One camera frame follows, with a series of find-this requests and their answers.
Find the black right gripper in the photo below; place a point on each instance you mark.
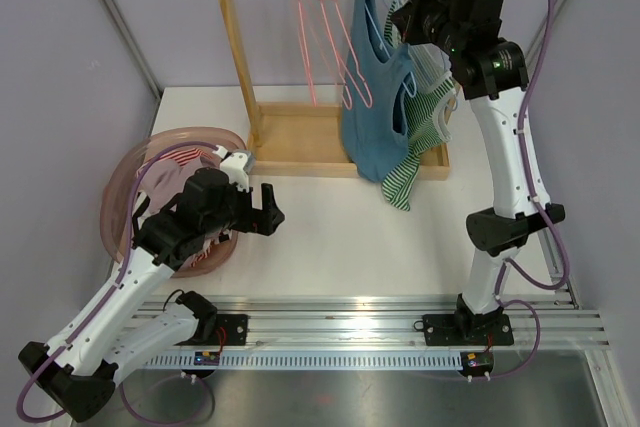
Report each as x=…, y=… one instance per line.
x=407, y=18

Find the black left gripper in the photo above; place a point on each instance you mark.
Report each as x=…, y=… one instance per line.
x=254, y=220

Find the blue tank top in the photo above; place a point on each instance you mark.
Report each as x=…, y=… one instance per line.
x=375, y=139

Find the pink wire hanger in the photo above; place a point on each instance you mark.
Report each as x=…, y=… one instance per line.
x=321, y=24
x=303, y=46
x=348, y=66

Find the green white striped tank top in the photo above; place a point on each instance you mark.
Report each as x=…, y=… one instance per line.
x=398, y=184

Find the red white striped tank top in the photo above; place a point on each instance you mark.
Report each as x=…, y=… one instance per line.
x=180, y=154

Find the dusty pink tank top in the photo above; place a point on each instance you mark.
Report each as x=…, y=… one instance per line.
x=165, y=179

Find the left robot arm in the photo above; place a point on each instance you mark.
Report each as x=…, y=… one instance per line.
x=81, y=366

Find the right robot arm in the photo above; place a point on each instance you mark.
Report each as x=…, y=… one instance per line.
x=493, y=76

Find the wooden clothes rack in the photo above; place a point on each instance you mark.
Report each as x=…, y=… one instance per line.
x=287, y=138

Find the pink plastic basket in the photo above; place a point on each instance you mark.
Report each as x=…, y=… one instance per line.
x=116, y=194

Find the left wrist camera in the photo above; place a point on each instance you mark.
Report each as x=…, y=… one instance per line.
x=237, y=165

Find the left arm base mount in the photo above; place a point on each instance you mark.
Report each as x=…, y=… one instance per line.
x=229, y=329

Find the slotted cable duct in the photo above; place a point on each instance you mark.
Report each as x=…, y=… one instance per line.
x=307, y=360

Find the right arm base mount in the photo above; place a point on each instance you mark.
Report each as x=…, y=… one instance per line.
x=458, y=329

